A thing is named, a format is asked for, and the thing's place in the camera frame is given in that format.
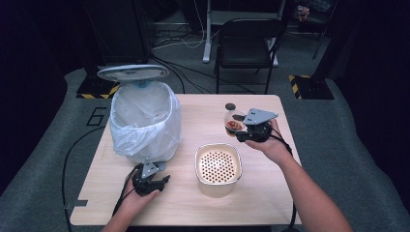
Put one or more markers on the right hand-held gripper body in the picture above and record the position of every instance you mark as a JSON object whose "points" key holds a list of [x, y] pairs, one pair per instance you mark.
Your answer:
{"points": [[257, 116]]}

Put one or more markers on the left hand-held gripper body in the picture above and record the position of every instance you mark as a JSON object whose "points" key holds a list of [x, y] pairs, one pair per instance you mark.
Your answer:
{"points": [[145, 185]]}

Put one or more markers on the clear plastic cup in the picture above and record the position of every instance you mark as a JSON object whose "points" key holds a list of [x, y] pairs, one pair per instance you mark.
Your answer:
{"points": [[232, 116]]}

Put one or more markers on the red date slices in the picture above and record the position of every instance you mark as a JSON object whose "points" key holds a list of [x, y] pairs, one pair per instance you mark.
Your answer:
{"points": [[233, 125]]}

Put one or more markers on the cream perforated strainer container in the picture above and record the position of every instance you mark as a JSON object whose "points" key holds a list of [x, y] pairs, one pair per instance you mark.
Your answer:
{"points": [[215, 191]]}

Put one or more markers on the white trash bin with bag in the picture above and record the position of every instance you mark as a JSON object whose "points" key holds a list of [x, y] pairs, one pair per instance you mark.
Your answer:
{"points": [[145, 129]]}

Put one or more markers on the person's left hand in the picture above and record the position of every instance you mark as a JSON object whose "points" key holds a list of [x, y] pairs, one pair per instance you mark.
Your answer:
{"points": [[137, 201]]}

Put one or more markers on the person's right hand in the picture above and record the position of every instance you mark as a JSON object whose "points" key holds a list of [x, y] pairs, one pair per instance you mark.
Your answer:
{"points": [[274, 148]]}

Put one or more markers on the black round table grommet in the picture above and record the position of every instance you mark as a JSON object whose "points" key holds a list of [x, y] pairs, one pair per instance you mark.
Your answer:
{"points": [[230, 106]]}

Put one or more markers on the black folding chair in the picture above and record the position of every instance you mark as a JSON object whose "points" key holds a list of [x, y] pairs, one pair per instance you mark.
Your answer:
{"points": [[246, 48]]}

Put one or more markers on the black cabinet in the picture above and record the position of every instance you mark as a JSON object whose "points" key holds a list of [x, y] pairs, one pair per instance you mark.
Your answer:
{"points": [[119, 29]]}

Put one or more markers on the black base plate striped edge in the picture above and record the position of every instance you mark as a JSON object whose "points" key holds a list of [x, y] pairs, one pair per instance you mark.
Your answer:
{"points": [[314, 88], [95, 87]]}

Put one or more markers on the white desk frame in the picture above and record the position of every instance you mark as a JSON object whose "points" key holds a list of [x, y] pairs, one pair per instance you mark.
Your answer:
{"points": [[207, 38]]}

